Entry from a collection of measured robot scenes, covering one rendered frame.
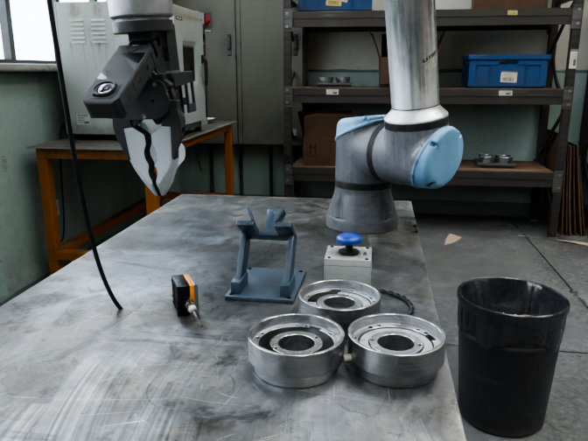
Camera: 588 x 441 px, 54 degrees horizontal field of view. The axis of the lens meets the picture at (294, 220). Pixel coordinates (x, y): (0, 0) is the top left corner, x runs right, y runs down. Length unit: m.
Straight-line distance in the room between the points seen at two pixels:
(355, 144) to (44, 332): 0.66
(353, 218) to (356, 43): 3.56
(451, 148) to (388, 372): 0.56
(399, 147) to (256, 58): 3.49
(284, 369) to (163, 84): 0.36
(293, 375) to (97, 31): 2.55
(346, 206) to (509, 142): 3.66
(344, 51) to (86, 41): 2.24
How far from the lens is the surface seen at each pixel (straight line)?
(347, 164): 1.16
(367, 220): 1.16
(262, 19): 4.50
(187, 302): 0.77
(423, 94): 1.05
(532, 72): 4.26
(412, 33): 1.04
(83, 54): 3.04
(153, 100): 0.73
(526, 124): 4.78
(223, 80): 4.55
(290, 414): 0.58
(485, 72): 4.20
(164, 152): 0.73
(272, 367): 0.61
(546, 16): 4.19
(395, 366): 0.61
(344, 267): 0.87
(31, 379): 0.69
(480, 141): 4.73
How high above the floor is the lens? 1.12
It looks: 15 degrees down
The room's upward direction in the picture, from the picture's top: straight up
